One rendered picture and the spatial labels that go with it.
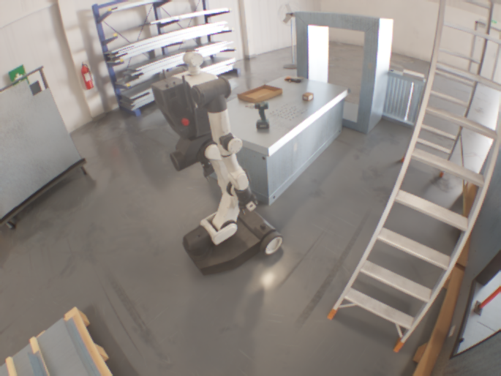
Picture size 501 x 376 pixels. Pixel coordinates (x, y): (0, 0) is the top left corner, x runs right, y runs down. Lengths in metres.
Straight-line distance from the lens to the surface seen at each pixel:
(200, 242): 1.76
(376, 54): 3.29
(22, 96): 3.68
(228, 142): 1.17
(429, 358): 1.77
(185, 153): 1.33
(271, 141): 1.99
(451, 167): 1.32
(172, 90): 1.17
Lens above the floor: 1.67
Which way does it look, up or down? 41 degrees down
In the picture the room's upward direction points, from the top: 7 degrees counter-clockwise
